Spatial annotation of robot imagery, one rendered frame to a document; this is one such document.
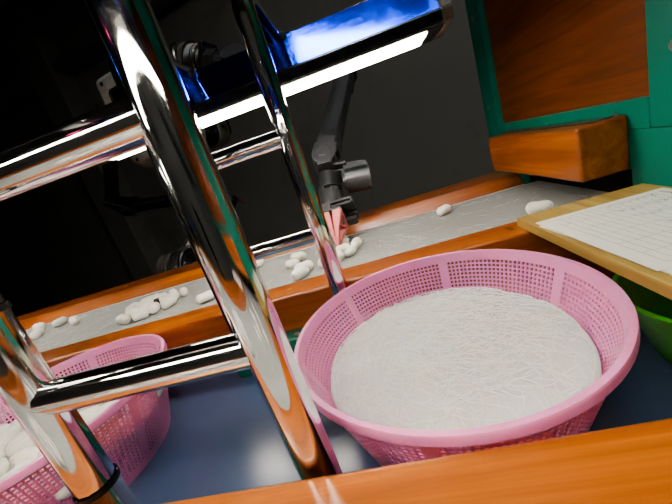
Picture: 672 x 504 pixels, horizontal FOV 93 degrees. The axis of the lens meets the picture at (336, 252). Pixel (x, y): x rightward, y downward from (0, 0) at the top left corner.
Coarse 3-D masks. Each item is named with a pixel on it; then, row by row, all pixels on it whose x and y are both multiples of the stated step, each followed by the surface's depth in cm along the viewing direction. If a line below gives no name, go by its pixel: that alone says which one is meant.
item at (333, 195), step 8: (320, 192) 72; (328, 192) 71; (336, 192) 71; (320, 200) 72; (328, 200) 70; (336, 200) 68; (344, 200) 68; (352, 200) 67; (344, 208) 70; (352, 208) 71
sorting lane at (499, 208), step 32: (512, 192) 68; (544, 192) 61; (416, 224) 68; (448, 224) 61; (480, 224) 55; (288, 256) 77; (352, 256) 61; (384, 256) 55; (192, 288) 77; (96, 320) 77
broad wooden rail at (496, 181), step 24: (432, 192) 82; (456, 192) 75; (480, 192) 73; (360, 216) 83; (384, 216) 77; (408, 216) 76; (192, 264) 95; (120, 288) 95; (144, 288) 88; (48, 312) 95; (72, 312) 92
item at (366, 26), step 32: (384, 0) 44; (416, 0) 43; (448, 0) 42; (288, 32) 47; (320, 32) 46; (352, 32) 44; (384, 32) 43; (416, 32) 43; (224, 64) 48; (288, 64) 46; (320, 64) 45; (192, 96) 48; (224, 96) 47; (256, 96) 48
